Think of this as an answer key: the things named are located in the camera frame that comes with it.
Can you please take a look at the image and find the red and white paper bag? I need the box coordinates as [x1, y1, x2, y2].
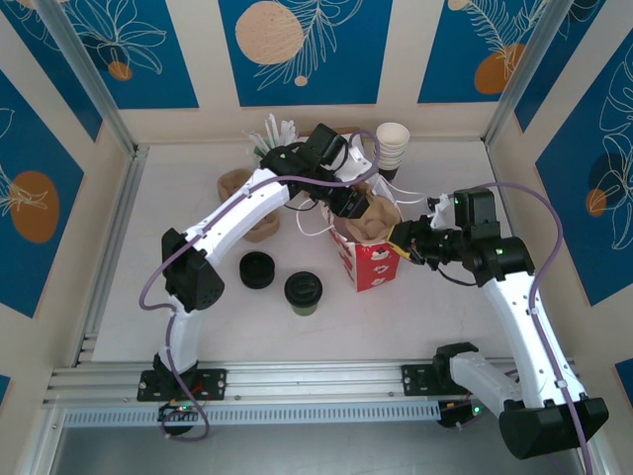
[296, 172, 430, 294]

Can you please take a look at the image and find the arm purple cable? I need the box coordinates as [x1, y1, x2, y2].
[139, 129, 381, 441]
[444, 181, 594, 475]

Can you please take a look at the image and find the black coffee cup lid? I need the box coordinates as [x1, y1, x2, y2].
[284, 270, 324, 307]

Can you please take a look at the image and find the long aluminium base rail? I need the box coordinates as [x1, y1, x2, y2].
[42, 358, 588, 410]

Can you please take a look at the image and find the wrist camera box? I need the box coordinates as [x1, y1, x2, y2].
[334, 146, 373, 185]
[424, 191, 457, 232]

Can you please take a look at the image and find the controller board with LED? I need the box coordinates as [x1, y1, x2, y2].
[156, 401, 204, 436]
[437, 399, 489, 432]

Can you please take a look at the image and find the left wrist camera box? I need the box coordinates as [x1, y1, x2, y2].
[334, 146, 373, 185]

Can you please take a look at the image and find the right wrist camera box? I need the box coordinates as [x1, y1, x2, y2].
[424, 191, 457, 232]

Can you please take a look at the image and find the paper coffee cup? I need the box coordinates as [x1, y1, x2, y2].
[289, 296, 320, 318]

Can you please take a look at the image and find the grey metal sheet panel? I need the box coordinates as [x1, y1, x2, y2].
[48, 424, 594, 475]

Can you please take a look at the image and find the stack of black lids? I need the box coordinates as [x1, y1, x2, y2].
[237, 250, 277, 291]

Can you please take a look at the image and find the stack of paper cups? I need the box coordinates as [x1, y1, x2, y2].
[373, 122, 411, 183]

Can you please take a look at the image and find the aluminium frame post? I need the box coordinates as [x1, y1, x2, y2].
[34, 0, 139, 155]
[484, 0, 570, 145]

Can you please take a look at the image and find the white slotted cable duct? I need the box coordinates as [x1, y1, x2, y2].
[61, 401, 442, 428]

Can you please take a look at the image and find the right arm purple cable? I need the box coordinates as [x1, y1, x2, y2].
[444, 181, 594, 475]

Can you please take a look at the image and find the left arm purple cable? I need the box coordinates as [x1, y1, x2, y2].
[139, 129, 381, 441]

